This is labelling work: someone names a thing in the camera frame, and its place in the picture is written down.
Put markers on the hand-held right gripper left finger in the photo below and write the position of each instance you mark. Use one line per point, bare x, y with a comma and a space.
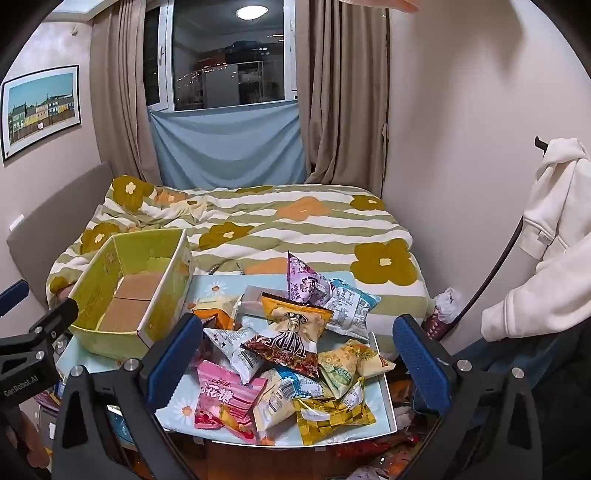
178, 357

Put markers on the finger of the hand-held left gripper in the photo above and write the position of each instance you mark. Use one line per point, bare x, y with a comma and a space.
14, 295
51, 318

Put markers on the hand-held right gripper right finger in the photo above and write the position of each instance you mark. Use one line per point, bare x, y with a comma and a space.
422, 364

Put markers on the green cardboard box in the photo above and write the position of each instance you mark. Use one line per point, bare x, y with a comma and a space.
101, 277

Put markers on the gold checkered snack packet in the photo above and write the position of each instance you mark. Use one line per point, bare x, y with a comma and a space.
332, 417

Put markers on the white grey triangular snack packet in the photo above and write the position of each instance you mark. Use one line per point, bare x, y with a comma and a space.
231, 350

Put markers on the pink marshmallow packet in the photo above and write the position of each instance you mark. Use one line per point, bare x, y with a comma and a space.
221, 392

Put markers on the white plastic bag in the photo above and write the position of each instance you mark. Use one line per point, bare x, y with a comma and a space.
447, 304

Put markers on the yellow green snack packet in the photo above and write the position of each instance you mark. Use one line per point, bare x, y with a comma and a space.
351, 364

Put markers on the light blue daisy tablecloth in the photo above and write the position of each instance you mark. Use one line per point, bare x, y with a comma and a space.
217, 286

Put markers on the grey headboard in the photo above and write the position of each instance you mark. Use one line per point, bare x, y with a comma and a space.
51, 217

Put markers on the dark blue cloth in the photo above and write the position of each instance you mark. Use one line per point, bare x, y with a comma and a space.
517, 355

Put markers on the clear brown biscuit packet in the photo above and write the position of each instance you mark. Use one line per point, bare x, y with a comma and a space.
256, 300

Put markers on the dark red snack packet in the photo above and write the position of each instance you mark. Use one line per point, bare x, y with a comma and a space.
281, 353

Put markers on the orange yellow figure snack packet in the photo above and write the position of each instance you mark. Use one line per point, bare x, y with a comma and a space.
300, 321

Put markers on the black hoop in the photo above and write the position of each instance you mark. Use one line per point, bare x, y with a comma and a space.
503, 258

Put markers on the purple triangular snack packet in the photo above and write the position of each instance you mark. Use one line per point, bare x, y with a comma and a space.
302, 279

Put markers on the striped floral blanket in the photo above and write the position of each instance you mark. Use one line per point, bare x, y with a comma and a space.
295, 221

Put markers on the white hoodie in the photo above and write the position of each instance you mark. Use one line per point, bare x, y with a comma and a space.
554, 207

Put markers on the light blue cloth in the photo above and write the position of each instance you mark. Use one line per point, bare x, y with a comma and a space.
231, 147

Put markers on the beige curtain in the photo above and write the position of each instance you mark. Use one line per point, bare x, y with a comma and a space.
122, 92
346, 92

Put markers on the window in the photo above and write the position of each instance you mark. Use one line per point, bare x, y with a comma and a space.
231, 55

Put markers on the white wall socket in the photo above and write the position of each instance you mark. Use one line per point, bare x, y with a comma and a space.
16, 223

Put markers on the framed houses wall picture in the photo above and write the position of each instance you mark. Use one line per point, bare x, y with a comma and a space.
41, 108

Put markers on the black wall hook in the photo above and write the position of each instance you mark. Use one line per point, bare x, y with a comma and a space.
540, 144

